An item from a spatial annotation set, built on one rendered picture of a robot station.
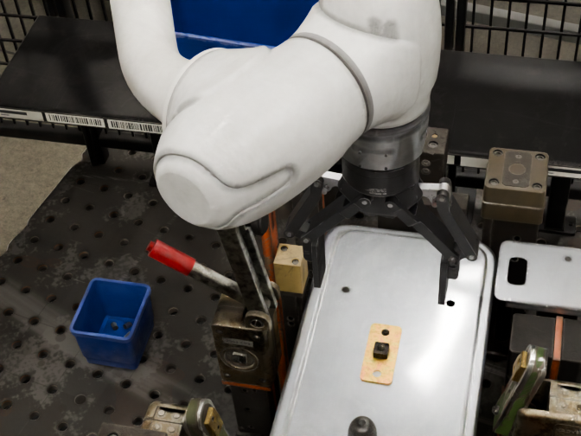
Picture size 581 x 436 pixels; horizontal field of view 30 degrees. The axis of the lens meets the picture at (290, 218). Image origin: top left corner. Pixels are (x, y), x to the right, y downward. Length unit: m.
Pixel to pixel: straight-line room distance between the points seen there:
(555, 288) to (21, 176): 1.98
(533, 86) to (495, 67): 0.07
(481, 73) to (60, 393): 0.78
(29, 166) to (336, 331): 1.90
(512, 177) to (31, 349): 0.80
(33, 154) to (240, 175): 2.35
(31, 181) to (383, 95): 2.23
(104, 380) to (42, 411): 0.10
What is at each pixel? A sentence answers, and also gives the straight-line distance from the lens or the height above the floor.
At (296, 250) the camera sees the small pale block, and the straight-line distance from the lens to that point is 1.31.
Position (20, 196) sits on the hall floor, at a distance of 3.03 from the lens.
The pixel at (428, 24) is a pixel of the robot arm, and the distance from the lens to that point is 0.91.
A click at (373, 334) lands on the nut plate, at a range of 1.31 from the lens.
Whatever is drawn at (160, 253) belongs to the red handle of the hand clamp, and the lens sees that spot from 1.23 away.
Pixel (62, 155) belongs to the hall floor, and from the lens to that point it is 3.11.
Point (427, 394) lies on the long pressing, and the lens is 1.26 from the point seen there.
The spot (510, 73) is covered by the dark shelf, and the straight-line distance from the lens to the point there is 1.61.
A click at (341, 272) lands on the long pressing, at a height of 1.00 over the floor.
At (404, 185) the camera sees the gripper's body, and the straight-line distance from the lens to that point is 1.03.
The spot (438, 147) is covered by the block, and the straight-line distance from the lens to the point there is 1.41.
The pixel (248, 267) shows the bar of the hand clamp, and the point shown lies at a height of 1.15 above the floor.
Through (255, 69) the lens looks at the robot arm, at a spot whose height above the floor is 1.51.
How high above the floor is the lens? 2.05
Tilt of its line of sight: 47 degrees down
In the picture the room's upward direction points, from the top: 6 degrees counter-clockwise
